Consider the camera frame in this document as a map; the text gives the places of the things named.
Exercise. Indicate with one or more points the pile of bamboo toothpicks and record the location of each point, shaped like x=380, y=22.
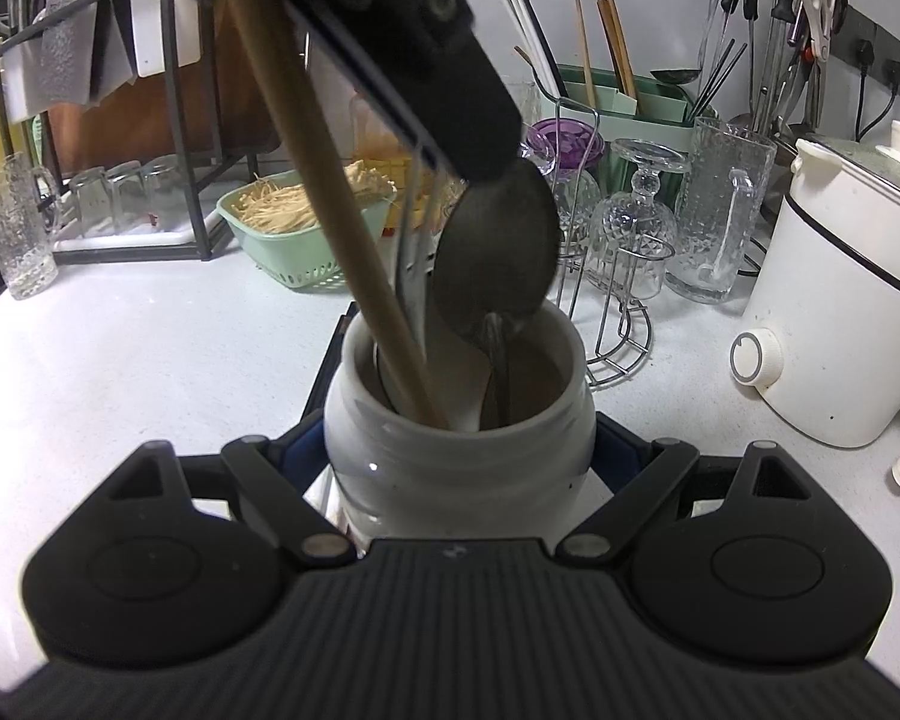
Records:
x=270, y=210

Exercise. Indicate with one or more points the white rack holder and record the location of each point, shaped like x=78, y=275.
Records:
x=165, y=30
x=19, y=82

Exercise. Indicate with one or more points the black chopstick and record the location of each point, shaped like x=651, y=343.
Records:
x=322, y=367
x=546, y=34

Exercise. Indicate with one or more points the white electric cooking pot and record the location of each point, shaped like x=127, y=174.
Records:
x=832, y=315

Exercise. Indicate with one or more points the green plastic basket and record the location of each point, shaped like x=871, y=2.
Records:
x=300, y=255

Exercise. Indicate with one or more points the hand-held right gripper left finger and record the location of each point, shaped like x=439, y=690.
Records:
x=307, y=454

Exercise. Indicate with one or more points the small drinking glass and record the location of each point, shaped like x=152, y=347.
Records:
x=125, y=199
x=163, y=193
x=88, y=202

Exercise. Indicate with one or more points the white chopstick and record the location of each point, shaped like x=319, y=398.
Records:
x=534, y=34
x=523, y=41
x=412, y=277

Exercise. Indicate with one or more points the green utensil holder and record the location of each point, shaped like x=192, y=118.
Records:
x=660, y=109

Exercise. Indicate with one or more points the patterned steel cleaver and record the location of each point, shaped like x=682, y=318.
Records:
x=67, y=30

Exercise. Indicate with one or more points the plain steel knife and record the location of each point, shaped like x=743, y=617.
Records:
x=116, y=37

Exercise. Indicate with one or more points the purple lid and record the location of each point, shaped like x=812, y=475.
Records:
x=562, y=141

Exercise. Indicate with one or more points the black metal knife rack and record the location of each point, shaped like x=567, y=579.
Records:
x=135, y=253

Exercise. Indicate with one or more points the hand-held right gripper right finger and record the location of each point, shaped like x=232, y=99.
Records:
x=619, y=457

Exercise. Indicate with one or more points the grey wall power strip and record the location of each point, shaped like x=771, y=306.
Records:
x=881, y=52

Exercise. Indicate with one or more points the metal spoon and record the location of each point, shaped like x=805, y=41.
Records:
x=495, y=240

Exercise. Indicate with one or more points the crystal goblet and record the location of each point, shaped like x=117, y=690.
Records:
x=574, y=202
x=637, y=232

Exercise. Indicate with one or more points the wooden chopstick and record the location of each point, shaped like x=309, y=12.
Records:
x=330, y=202
x=585, y=52
x=613, y=49
x=623, y=45

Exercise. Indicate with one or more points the textured glass mug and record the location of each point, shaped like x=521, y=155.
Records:
x=523, y=101
x=15, y=232
x=716, y=210

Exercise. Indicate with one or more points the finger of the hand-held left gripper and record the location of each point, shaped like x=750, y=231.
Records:
x=420, y=52

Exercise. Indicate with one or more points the white ceramic jar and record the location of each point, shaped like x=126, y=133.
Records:
x=457, y=480

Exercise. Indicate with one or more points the wooden cutting board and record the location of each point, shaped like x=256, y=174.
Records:
x=225, y=90

